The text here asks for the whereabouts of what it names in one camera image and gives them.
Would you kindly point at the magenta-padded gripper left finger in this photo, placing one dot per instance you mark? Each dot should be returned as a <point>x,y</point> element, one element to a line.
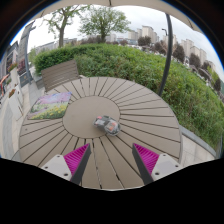
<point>77,160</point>

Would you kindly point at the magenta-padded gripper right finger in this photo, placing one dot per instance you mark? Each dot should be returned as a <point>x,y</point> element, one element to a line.
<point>146,159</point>

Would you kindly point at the transparent grey computer mouse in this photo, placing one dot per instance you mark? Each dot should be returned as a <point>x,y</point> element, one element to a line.
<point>107,124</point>

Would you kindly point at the flower landscape print mouse pad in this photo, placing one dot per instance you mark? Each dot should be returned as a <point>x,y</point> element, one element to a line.
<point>50,106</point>

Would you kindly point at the grey concrete curb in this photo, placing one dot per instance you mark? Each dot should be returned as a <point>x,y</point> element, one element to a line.
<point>196,141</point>

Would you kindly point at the white planter box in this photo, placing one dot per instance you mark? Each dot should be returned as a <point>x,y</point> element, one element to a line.
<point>16,103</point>

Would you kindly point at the grey slatted outdoor chair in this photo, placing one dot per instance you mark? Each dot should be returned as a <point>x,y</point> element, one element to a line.
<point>60,75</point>

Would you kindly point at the dark curved umbrella pole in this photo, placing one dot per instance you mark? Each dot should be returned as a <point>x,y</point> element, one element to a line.
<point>168,56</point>

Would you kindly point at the dark storefront building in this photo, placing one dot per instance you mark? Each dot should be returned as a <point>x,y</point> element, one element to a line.
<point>23,56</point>

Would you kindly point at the distant apartment buildings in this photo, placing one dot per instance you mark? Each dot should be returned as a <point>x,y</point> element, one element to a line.
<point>148,33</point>

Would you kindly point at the thin sparse tree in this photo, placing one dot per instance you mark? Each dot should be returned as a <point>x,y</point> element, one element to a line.
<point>61,31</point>

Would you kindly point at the round leafy tree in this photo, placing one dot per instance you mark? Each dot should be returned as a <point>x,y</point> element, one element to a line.
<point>103,21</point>

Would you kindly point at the beige umbrella canopy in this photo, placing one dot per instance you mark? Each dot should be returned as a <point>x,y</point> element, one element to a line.
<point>133,2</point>

